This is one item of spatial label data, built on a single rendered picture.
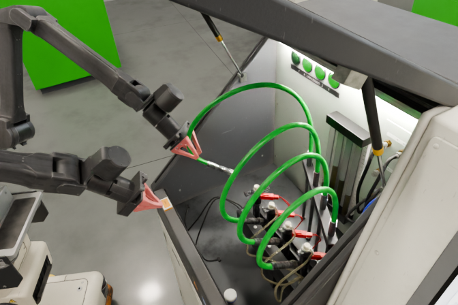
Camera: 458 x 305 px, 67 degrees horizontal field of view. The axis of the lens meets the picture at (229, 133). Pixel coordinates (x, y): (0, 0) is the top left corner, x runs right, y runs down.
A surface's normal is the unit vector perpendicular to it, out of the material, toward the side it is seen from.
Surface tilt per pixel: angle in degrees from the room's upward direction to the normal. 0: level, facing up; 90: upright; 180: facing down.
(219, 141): 90
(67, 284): 0
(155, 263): 0
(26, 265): 8
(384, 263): 76
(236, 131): 90
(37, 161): 41
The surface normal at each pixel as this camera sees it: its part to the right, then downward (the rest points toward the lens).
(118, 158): 0.67, -0.61
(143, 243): -0.06, -0.79
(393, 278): -0.87, 0.14
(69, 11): 0.48, 0.51
